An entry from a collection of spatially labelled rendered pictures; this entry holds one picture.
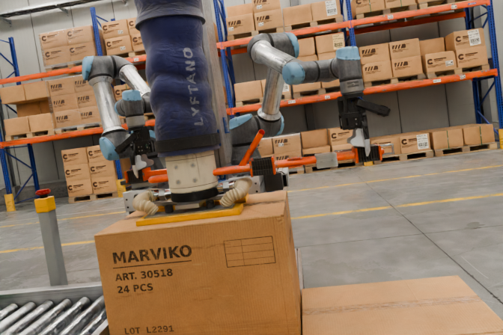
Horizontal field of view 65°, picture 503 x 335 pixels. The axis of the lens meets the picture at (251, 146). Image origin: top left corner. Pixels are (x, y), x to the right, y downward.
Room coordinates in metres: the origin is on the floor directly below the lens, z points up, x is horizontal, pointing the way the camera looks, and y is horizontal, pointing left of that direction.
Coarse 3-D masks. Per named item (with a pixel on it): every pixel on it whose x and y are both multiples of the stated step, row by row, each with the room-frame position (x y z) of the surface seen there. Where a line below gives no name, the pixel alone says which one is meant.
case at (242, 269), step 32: (128, 224) 1.31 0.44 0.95; (160, 224) 1.24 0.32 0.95; (192, 224) 1.19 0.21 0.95; (224, 224) 1.18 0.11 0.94; (256, 224) 1.17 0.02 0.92; (288, 224) 1.34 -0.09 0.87; (128, 256) 1.22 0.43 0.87; (160, 256) 1.20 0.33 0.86; (192, 256) 1.19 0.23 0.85; (224, 256) 1.18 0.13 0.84; (256, 256) 1.17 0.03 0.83; (288, 256) 1.16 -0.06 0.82; (128, 288) 1.22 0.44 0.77; (160, 288) 1.21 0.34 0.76; (192, 288) 1.19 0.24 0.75; (224, 288) 1.18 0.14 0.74; (256, 288) 1.17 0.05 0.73; (288, 288) 1.16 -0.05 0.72; (128, 320) 1.22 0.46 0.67; (160, 320) 1.21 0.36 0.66; (192, 320) 1.19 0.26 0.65; (224, 320) 1.18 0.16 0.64; (256, 320) 1.17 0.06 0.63; (288, 320) 1.16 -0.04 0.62
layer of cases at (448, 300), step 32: (320, 288) 1.53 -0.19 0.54; (352, 288) 1.49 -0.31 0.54; (384, 288) 1.45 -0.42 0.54; (416, 288) 1.41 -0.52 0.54; (448, 288) 1.38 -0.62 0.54; (320, 320) 1.28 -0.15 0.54; (352, 320) 1.26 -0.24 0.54; (384, 320) 1.23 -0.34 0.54; (416, 320) 1.20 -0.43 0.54; (448, 320) 1.18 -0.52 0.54; (480, 320) 1.15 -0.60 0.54
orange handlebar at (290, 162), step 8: (344, 152) 1.35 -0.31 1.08; (352, 152) 1.35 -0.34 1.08; (384, 152) 1.31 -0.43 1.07; (280, 160) 1.37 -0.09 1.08; (288, 160) 1.32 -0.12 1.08; (296, 160) 1.32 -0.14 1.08; (304, 160) 1.32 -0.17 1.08; (312, 160) 1.32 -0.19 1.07; (216, 168) 1.40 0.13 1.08; (224, 168) 1.35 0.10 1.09; (232, 168) 1.35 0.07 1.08; (240, 168) 1.34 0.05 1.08; (248, 168) 1.34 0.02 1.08; (152, 176) 1.40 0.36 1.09; (160, 176) 1.37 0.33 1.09
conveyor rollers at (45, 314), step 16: (32, 304) 1.79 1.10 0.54; (48, 304) 1.77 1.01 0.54; (64, 304) 1.74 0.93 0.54; (80, 304) 1.71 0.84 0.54; (96, 304) 1.68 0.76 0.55; (0, 320) 1.70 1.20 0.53; (16, 320) 1.68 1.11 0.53; (32, 320) 1.65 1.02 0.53; (48, 320) 1.62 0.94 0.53; (64, 320) 1.58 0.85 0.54; (80, 320) 1.55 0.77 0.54; (96, 320) 1.52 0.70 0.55
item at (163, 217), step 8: (208, 200) 1.28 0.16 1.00; (168, 208) 1.29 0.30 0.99; (192, 208) 1.32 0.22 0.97; (200, 208) 1.30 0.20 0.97; (208, 208) 1.28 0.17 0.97; (216, 208) 1.27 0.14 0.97; (224, 208) 1.25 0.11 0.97; (232, 208) 1.25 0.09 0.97; (240, 208) 1.26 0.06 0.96; (144, 216) 1.32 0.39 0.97; (152, 216) 1.27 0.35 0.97; (160, 216) 1.27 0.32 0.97; (168, 216) 1.26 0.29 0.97; (176, 216) 1.25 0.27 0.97; (184, 216) 1.25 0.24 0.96; (192, 216) 1.24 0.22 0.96; (200, 216) 1.24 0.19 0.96; (208, 216) 1.24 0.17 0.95; (216, 216) 1.23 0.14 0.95; (224, 216) 1.23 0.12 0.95; (136, 224) 1.26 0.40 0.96; (144, 224) 1.26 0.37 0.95; (152, 224) 1.26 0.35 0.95
